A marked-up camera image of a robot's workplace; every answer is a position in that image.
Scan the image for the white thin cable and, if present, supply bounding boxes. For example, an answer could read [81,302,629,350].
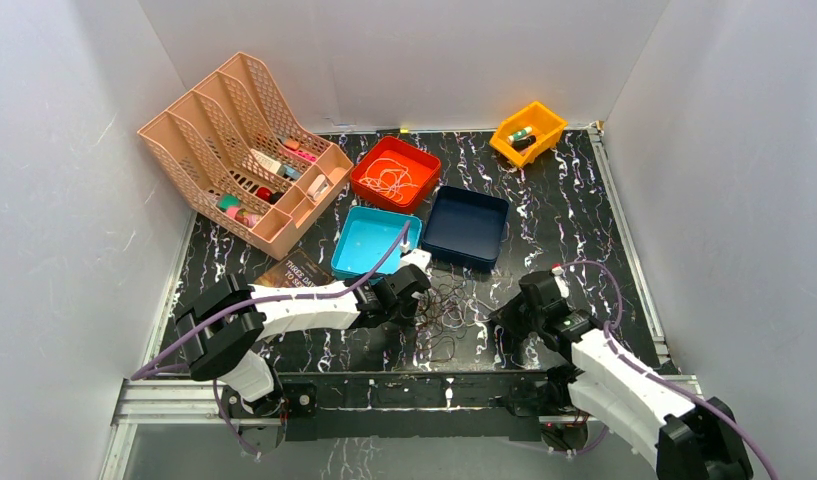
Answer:
[360,155,423,205]

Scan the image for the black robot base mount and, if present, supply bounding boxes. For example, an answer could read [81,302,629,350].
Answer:
[220,371,605,456]

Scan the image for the yellow plastic bin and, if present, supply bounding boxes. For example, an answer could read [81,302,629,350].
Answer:
[490,101,568,168]

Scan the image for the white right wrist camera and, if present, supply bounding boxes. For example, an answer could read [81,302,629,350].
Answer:
[551,264,570,299]

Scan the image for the peach plastic file organizer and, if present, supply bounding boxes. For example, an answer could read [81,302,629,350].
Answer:
[138,52,353,259]

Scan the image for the brown thin cable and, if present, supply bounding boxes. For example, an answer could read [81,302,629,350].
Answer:
[414,274,489,362]

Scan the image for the green white tube in bin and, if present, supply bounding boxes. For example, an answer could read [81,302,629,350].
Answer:
[506,126,533,144]

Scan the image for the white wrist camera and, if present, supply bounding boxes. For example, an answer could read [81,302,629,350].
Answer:
[551,264,570,299]
[399,248,432,272]

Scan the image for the black tube in bin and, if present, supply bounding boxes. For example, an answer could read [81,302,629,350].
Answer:
[511,135,537,151]

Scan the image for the navy blue square tray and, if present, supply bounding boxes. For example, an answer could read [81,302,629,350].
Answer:
[421,186,509,272]

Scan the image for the red square tray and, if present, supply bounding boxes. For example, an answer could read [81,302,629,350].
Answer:
[350,136,442,214]

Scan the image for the white box in organizer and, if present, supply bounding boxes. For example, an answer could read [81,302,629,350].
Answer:
[250,148,286,177]

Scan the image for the red ball in organizer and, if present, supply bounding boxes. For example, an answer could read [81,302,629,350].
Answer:
[255,187,273,203]

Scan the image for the three days to see book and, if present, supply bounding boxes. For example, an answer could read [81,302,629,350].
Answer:
[253,248,334,288]

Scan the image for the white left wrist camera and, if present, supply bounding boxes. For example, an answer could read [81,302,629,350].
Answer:
[399,248,432,272]

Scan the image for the pink marker in organizer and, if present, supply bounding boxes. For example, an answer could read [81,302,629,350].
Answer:
[279,137,317,163]

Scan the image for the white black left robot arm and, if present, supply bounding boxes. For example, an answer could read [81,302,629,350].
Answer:
[175,264,431,416]

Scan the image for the green pink tape rolls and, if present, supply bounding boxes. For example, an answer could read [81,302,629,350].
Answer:
[215,194,262,228]

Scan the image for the aluminium frame rail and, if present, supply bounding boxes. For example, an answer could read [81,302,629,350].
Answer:
[113,377,704,425]

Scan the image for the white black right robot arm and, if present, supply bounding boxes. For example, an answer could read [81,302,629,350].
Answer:
[489,266,754,479]

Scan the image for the cyan square tray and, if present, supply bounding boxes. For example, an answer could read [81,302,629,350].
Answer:
[331,206,423,280]

